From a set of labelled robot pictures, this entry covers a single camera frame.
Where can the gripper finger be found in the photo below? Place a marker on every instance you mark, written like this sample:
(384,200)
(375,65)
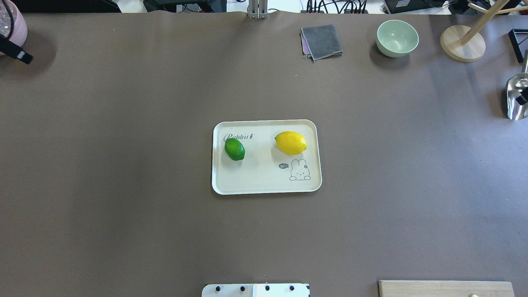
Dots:
(522,99)
(12,50)

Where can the yellow lemon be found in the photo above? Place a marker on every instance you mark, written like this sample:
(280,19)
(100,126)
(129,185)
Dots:
(290,142)

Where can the green lime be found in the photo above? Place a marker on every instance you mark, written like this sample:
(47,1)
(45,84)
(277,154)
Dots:
(234,149)

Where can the wine glass rack tray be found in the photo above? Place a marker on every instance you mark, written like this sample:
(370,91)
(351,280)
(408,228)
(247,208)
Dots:
(516,42)

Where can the cream rabbit tray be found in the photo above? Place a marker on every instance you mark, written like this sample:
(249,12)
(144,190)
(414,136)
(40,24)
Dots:
(265,169)

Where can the metal scoop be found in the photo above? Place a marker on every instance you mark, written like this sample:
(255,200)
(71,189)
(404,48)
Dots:
(517,93)

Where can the pink bowl with ice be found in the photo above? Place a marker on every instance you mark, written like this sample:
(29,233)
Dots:
(11,20)

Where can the wooden mug tree stand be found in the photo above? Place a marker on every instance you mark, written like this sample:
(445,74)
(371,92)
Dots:
(465,44)

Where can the light green bowl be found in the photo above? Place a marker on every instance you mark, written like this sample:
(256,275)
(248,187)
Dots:
(396,38)

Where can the grey folded cloth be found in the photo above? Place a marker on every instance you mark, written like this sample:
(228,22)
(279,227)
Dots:
(323,41)

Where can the pink folded cloth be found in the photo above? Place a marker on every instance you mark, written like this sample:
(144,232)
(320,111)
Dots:
(305,48)

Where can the bamboo cutting board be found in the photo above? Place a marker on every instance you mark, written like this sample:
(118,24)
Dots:
(441,288)

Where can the aluminium frame post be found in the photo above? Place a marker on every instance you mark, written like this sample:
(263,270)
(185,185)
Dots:
(258,9)

